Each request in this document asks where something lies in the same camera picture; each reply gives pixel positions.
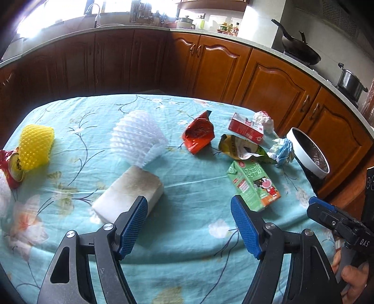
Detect wooden wall shelf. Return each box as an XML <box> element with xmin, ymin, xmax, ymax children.
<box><xmin>178</xmin><ymin>0</ymin><xmax>252</xmax><ymax>12</ymax></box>

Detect white lidded pot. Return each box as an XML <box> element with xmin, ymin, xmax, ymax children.
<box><xmin>175</xmin><ymin>16</ymin><xmax>196</xmax><ymax>30</ymax></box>

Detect white foam block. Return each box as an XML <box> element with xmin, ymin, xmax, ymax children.
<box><xmin>91</xmin><ymin>165</ymin><xmax>164</xmax><ymax>224</ymax></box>

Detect large white foam fruit net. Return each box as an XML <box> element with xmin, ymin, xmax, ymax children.
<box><xmin>110</xmin><ymin>109</ymin><xmax>169</xmax><ymax>166</ymax></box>

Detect red orange snack wrapper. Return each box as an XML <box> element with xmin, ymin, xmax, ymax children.
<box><xmin>182</xmin><ymin>110</ymin><xmax>215</xmax><ymax>154</ymax></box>

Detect yellow green snack wrapper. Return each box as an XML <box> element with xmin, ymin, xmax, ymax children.
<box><xmin>219</xmin><ymin>134</ymin><xmax>278</xmax><ymax>165</ymax></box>

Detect small white foam net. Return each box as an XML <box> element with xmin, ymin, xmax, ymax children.
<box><xmin>0</xmin><ymin>170</ymin><xmax>14</xmax><ymax>220</ymax></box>

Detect green milk carton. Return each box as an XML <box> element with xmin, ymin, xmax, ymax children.
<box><xmin>227</xmin><ymin>159</ymin><xmax>281</xmax><ymax>212</ymax></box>

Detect speckled stone kitchen countertop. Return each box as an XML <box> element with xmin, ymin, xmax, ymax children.
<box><xmin>0</xmin><ymin>25</ymin><xmax>374</xmax><ymax>132</ymax></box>

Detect black wok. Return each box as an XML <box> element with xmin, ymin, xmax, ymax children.
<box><xmin>271</xmin><ymin>19</ymin><xmax>322</xmax><ymax>65</ymax></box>

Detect white bin with black bag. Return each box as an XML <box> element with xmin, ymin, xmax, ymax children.
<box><xmin>286</xmin><ymin>127</ymin><xmax>331</xmax><ymax>196</ymax></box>

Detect chrome sink faucet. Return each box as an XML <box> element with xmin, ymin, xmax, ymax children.
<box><xmin>85</xmin><ymin>4</ymin><xmax>101</xmax><ymax>27</ymax></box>

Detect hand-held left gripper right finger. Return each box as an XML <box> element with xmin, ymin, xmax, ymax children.
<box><xmin>230</xmin><ymin>195</ymin><xmax>344</xmax><ymax>304</ymax></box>

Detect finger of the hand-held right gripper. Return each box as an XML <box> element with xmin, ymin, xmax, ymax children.
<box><xmin>309</xmin><ymin>196</ymin><xmax>344</xmax><ymax>217</ymax></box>
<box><xmin>307</xmin><ymin>205</ymin><xmax>355</xmax><ymax>238</ymax></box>

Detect yellow foam fruit net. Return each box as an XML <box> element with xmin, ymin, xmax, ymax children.
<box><xmin>18</xmin><ymin>124</ymin><xmax>55</xmax><ymax>171</ymax></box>

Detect crumpled blue white tissue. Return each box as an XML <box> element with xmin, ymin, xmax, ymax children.
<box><xmin>269</xmin><ymin>137</ymin><xmax>295</xmax><ymax>167</ymax></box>

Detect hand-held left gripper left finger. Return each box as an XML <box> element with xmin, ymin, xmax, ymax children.
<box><xmin>36</xmin><ymin>195</ymin><xmax>148</xmax><ymax>304</ymax></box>

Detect teal floral tablecloth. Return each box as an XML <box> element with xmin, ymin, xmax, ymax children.
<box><xmin>0</xmin><ymin>94</ymin><xmax>336</xmax><ymax>304</ymax></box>

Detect clear plastic wrapped object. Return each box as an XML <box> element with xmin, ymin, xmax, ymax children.
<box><xmin>362</xmin><ymin>85</ymin><xmax>374</xmax><ymax>117</ymax></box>

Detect dish rack with utensils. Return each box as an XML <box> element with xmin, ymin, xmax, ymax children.
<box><xmin>130</xmin><ymin>0</ymin><xmax>154</xmax><ymax>24</ymax></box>

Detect person's right hand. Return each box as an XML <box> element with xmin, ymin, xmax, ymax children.
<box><xmin>332</xmin><ymin>250</ymin><xmax>370</xmax><ymax>298</ymax></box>

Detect brown wooden kitchen cabinets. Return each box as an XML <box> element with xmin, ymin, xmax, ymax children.
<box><xmin>0</xmin><ymin>28</ymin><xmax>374</xmax><ymax>205</ymax></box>

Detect steel cooking pot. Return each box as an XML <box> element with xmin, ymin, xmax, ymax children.
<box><xmin>336</xmin><ymin>63</ymin><xmax>369</xmax><ymax>100</ymax></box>

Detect white paper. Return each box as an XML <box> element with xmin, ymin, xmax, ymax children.
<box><xmin>253</xmin><ymin>110</ymin><xmax>275</xmax><ymax>135</ymax></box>

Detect red white milk carton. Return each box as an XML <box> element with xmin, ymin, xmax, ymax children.
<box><xmin>228</xmin><ymin>112</ymin><xmax>265</xmax><ymax>144</ymax></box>

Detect red yellow snack packet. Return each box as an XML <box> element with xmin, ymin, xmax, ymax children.
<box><xmin>0</xmin><ymin>148</ymin><xmax>30</xmax><ymax>190</ymax></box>

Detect range hood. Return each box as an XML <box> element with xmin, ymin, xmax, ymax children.
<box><xmin>318</xmin><ymin>0</ymin><xmax>366</xmax><ymax>38</ymax></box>

